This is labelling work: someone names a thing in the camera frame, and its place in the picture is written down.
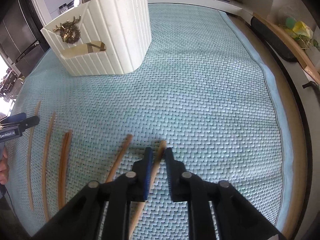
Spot person's left hand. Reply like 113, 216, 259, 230
0, 153, 9, 185

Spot dark grey refrigerator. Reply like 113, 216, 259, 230
1, 0, 50, 77

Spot teal woven table mat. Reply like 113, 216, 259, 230
6, 3, 293, 235

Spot cream utensil holder box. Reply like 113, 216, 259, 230
41, 0, 152, 76

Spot wooden cutting board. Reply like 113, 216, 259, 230
252, 12, 320, 85

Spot plastic bag with produce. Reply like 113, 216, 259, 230
278, 5, 319, 51

